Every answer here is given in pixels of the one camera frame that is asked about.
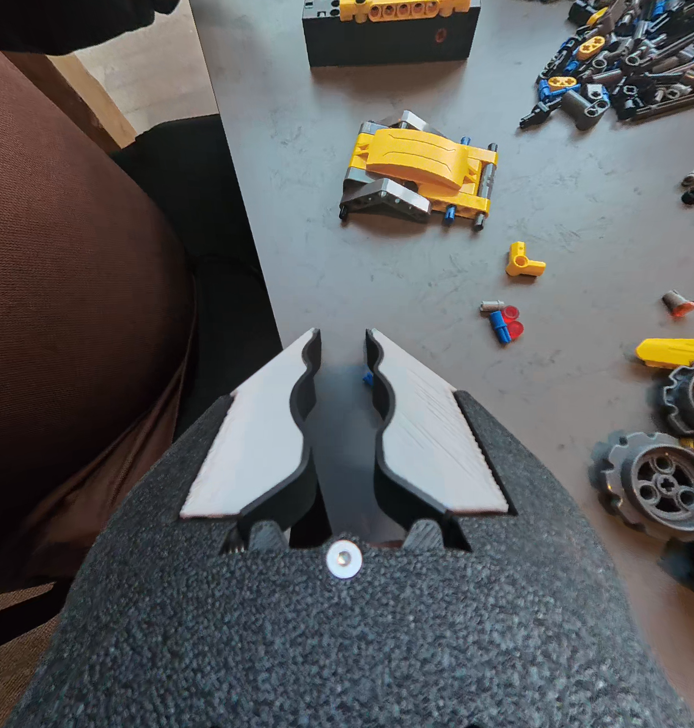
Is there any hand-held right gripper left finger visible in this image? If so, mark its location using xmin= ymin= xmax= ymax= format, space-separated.
xmin=179 ymin=328 xmax=323 ymax=538

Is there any person's brown sweater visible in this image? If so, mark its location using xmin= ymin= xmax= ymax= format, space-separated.
xmin=0 ymin=34 xmax=199 ymax=595

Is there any black wheel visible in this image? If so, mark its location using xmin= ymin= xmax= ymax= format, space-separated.
xmin=659 ymin=539 xmax=694 ymax=601

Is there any black and yellow brick assembly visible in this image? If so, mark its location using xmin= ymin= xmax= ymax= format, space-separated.
xmin=301 ymin=0 xmax=482 ymax=68

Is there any yellow and grey brick assembly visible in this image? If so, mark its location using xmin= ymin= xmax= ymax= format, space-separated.
xmin=338 ymin=110 xmax=499 ymax=232

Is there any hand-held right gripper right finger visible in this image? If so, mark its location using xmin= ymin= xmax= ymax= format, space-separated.
xmin=365 ymin=329 xmax=510 ymax=540

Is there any pile of blue grey pieces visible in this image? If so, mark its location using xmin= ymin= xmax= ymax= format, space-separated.
xmin=519 ymin=0 xmax=694 ymax=132

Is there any grey desk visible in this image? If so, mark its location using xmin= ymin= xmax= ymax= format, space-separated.
xmin=189 ymin=0 xmax=694 ymax=706

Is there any grey sprocket wheel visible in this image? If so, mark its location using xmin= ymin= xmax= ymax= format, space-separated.
xmin=589 ymin=431 xmax=694 ymax=542
xmin=659 ymin=359 xmax=694 ymax=451

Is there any yellow curved panel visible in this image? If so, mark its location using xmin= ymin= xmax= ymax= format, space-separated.
xmin=635 ymin=338 xmax=694 ymax=369

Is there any yellow angle connector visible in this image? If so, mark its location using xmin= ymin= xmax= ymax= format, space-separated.
xmin=505 ymin=241 xmax=547 ymax=278

